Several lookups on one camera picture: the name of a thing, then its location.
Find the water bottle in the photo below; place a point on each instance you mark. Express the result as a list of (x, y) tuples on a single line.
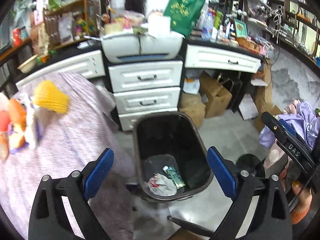
[(207, 27)]

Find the brown plush toy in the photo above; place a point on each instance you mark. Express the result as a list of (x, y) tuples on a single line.
[(192, 106)]

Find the yellow foam fruit net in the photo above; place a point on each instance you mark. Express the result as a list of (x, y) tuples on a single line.
[(47, 95)]

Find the cream bowl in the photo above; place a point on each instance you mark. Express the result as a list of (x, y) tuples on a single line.
[(29, 64)]

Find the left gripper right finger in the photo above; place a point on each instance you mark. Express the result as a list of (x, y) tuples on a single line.
[(271, 217)]

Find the green tote bag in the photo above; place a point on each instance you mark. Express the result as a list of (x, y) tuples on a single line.
[(184, 15)]

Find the orange foam fruit net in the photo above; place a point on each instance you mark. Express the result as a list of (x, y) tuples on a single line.
[(4, 114)]

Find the person hand orange nails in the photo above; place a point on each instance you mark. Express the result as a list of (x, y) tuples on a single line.
[(289, 181)]

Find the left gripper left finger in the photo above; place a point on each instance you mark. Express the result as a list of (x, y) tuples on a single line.
[(48, 218)]

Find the white drawer cabinet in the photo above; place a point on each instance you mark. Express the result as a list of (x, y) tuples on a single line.
[(144, 88)]

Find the white paper bag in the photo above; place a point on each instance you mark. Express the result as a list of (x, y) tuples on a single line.
[(160, 185)]

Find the purple plastic wrapper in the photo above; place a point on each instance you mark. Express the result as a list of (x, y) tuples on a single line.
[(32, 135)]

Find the cardboard box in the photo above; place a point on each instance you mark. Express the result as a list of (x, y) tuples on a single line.
[(214, 96)]

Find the purple cloth pile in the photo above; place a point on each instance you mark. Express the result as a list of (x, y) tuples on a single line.
[(302, 118)]

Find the green snack wrapper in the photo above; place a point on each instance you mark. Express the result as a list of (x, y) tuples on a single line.
[(173, 174)]

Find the red tin can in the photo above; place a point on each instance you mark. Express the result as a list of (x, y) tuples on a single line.
[(16, 37)]

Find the black round stool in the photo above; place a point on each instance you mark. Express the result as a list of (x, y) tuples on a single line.
[(252, 164)]

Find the brown trash bin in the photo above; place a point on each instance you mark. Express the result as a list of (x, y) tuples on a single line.
[(170, 139)]

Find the orange peel piece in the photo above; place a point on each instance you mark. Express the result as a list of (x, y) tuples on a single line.
[(18, 124)]

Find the purple striped tablecloth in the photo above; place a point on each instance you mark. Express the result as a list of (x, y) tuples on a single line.
[(69, 142)]

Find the wooden shelf rack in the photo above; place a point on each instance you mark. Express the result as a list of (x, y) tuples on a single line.
[(71, 22)]

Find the white desk drawer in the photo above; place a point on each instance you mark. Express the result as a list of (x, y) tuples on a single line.
[(214, 58)]

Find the white plastic bag orange print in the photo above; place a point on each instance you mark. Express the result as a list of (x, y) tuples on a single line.
[(191, 86)]

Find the white low cabinet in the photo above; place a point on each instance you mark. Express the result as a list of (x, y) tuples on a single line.
[(90, 65)]

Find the white printer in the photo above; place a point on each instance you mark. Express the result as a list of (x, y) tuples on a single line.
[(127, 47)]

